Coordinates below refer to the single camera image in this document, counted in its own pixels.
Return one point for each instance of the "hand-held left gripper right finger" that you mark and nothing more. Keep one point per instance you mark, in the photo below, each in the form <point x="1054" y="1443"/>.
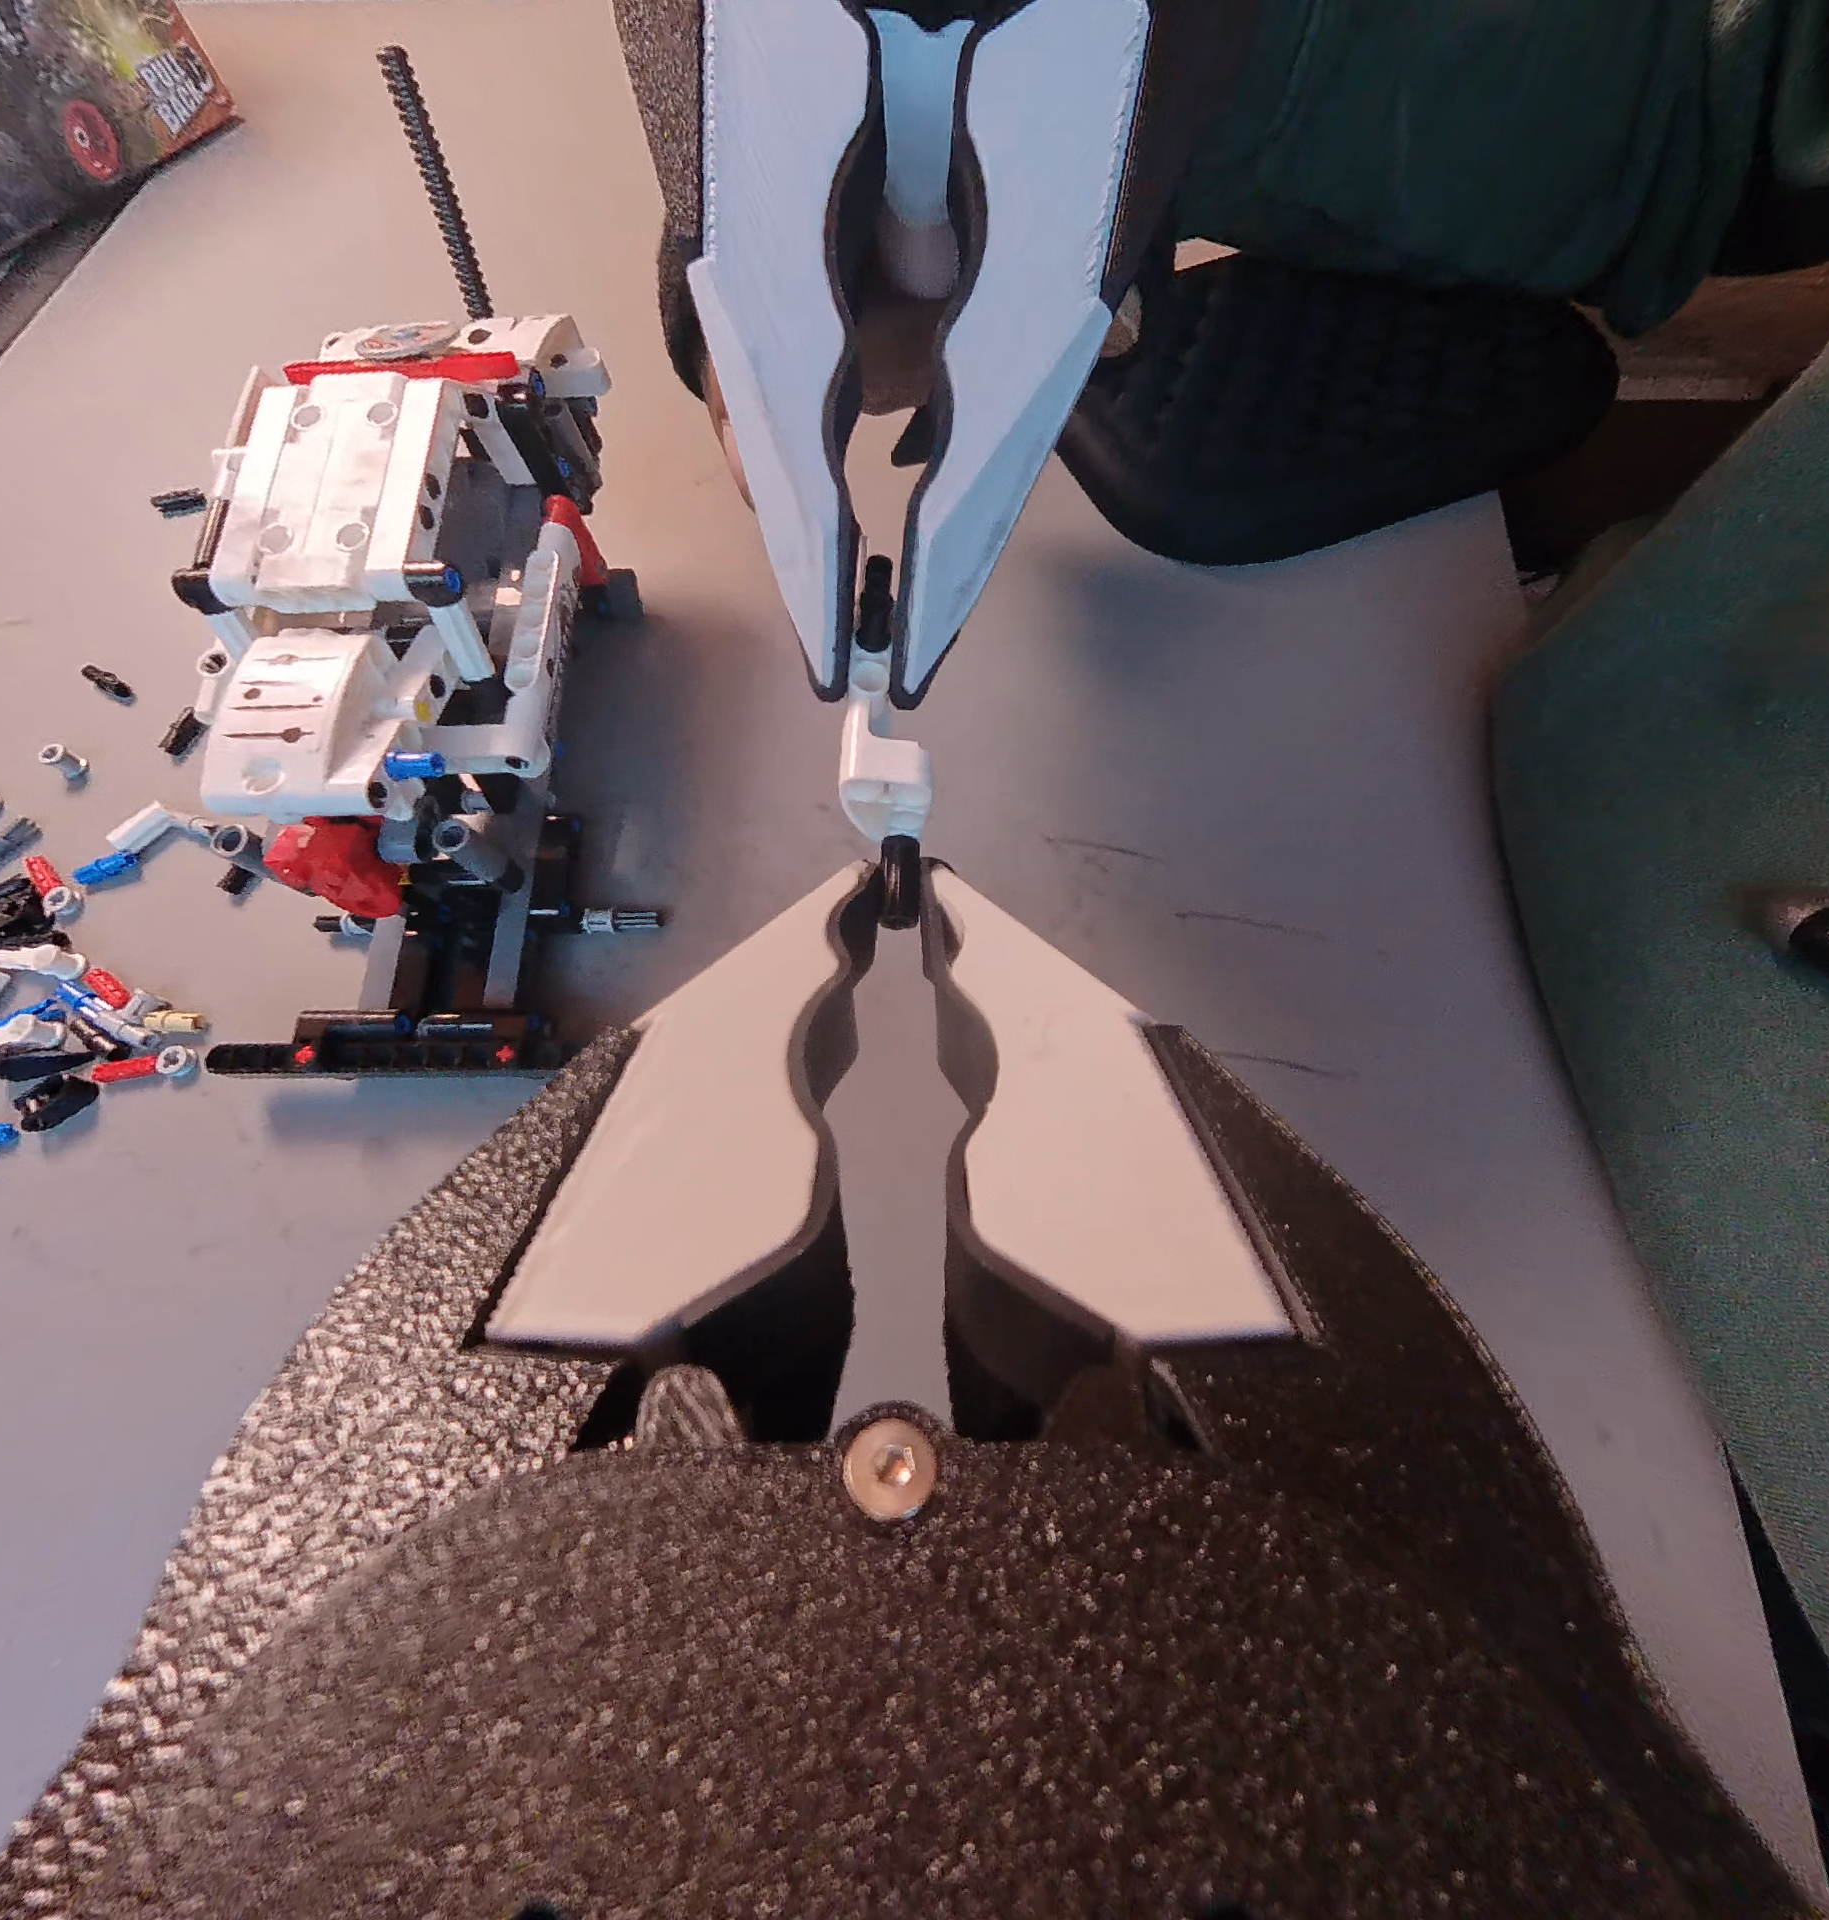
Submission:
<point x="1112" y="1174"/>

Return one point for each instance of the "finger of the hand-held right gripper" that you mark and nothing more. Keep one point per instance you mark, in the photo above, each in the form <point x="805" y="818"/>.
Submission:
<point x="1034" y="272"/>
<point x="763" y="304"/>

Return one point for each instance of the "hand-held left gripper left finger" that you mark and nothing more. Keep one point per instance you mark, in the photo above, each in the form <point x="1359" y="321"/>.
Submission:
<point x="673" y="1187"/>

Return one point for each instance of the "small white beam part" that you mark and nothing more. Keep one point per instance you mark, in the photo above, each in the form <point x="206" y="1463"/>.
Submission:
<point x="885" y="774"/>

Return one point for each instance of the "white brick-built truck model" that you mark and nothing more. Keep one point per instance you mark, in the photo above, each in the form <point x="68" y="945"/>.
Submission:
<point x="404" y="662"/>

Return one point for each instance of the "person's right forearm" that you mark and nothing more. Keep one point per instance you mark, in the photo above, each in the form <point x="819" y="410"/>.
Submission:
<point x="1453" y="119"/>

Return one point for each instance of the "grey desk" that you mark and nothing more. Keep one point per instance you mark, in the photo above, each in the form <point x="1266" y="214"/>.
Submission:
<point x="1304" y="811"/>

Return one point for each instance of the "black chair armrest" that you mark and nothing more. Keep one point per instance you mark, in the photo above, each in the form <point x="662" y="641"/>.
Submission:
<point x="1337" y="391"/>

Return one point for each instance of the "toy truck set box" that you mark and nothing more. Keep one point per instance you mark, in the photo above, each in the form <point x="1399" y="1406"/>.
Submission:
<point x="75" y="91"/>

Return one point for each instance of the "green sweatshirt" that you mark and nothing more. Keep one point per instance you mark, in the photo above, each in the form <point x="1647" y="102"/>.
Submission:
<point x="1695" y="1050"/>

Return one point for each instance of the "loose small building parts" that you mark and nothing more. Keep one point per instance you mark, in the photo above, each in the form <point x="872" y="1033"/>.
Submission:
<point x="45" y="963"/>

